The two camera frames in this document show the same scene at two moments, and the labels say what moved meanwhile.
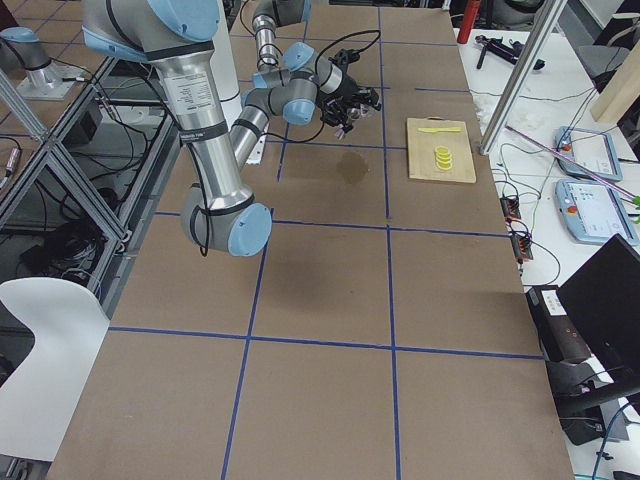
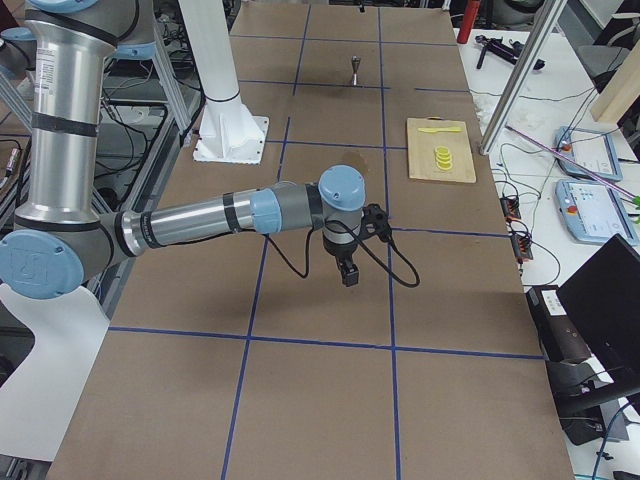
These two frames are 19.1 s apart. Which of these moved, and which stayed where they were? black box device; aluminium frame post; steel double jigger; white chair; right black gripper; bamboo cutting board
Moved: right black gripper; steel double jigger
Stayed: black box device; bamboo cutting board; white chair; aluminium frame post
